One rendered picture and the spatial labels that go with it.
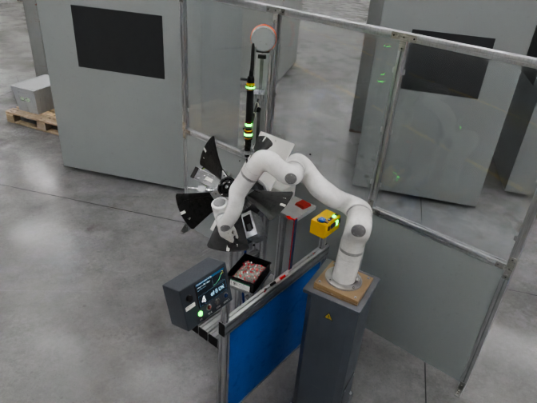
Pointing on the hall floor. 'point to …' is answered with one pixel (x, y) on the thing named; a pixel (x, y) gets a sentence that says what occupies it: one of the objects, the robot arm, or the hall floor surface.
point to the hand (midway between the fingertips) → (230, 244)
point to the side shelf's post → (280, 246)
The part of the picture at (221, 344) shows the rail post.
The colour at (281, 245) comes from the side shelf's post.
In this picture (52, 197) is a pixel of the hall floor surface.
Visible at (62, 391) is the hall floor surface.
